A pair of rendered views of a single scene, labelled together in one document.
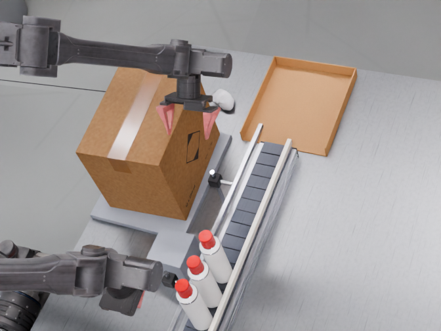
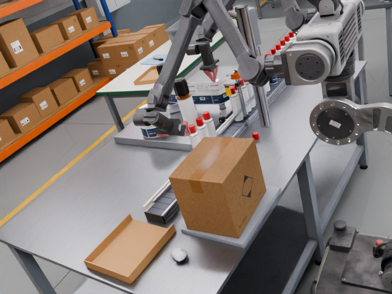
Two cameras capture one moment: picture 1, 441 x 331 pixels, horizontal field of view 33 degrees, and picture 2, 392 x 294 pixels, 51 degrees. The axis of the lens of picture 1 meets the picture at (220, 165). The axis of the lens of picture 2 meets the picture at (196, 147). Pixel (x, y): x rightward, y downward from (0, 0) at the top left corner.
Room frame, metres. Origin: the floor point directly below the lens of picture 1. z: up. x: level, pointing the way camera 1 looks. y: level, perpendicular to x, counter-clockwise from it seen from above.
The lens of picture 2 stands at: (2.74, 0.17, 1.95)
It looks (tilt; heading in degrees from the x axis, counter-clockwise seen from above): 29 degrees down; 183
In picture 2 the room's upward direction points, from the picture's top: 17 degrees counter-clockwise
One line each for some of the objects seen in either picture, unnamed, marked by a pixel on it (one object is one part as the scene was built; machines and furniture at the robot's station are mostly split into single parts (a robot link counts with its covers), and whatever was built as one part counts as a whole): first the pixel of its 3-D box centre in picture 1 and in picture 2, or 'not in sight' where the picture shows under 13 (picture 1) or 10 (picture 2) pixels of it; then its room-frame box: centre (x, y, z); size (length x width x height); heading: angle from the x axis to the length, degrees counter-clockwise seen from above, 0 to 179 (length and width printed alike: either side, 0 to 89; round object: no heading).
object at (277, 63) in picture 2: not in sight; (279, 64); (1.44, 0.46, 1.45); 0.09 x 0.08 x 0.12; 145
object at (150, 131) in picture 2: not in sight; (154, 119); (0.42, -0.13, 0.95); 0.20 x 0.20 x 0.14
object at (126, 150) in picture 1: (152, 142); (220, 184); (1.34, 0.15, 0.99); 0.30 x 0.24 x 0.27; 144
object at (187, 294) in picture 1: (193, 304); (210, 129); (0.83, 0.18, 0.98); 0.05 x 0.05 x 0.20
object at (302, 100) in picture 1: (299, 104); (130, 245); (1.39, -0.28, 0.85); 0.30 x 0.26 x 0.04; 141
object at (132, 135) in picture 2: not in sight; (189, 111); (0.24, 0.08, 0.86); 0.80 x 0.67 x 0.05; 141
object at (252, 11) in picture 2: not in sight; (242, 27); (0.58, 0.48, 1.38); 0.17 x 0.10 x 0.19; 16
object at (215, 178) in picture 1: (226, 190); not in sight; (1.15, 0.01, 0.91); 0.07 x 0.03 x 0.17; 51
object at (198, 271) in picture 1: (203, 281); (203, 136); (0.88, 0.14, 0.98); 0.05 x 0.05 x 0.20
